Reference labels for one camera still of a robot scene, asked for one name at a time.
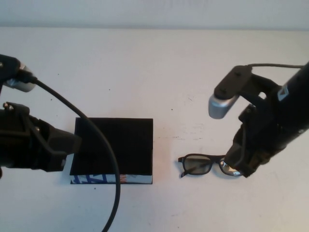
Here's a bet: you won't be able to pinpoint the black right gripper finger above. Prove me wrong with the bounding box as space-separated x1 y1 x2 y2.
224 144 244 169
241 154 270 178

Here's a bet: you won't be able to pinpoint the thick black left camera cable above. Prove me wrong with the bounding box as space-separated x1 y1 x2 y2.
20 69 121 232

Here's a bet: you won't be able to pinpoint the black right camera mount bracket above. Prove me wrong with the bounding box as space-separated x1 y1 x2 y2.
214 65 281 102

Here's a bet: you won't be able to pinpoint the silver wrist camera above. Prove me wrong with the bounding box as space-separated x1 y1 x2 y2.
5 61 37 93
208 93 239 120

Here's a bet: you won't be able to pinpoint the black left camera mount bracket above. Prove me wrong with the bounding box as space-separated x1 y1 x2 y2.
0 54 23 84

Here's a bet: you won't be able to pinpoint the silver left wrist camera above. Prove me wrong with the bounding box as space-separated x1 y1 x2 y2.
5 61 37 93

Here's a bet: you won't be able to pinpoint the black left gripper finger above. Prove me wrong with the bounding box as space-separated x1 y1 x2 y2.
48 125 83 156
44 154 67 173

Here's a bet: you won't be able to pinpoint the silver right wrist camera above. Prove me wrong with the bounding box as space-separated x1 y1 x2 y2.
208 93 239 120

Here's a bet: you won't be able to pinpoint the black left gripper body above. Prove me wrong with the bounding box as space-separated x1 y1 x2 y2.
0 102 53 172

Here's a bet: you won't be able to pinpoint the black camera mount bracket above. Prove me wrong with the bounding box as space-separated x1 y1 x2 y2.
0 54 23 84
214 65 281 102

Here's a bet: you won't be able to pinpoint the black frame glasses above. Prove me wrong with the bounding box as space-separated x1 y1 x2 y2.
178 153 244 178

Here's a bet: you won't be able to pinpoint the black glasses case blue print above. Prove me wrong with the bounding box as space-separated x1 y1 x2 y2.
69 117 154 185

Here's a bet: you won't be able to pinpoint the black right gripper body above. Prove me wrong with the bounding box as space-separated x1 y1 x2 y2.
232 73 309 168

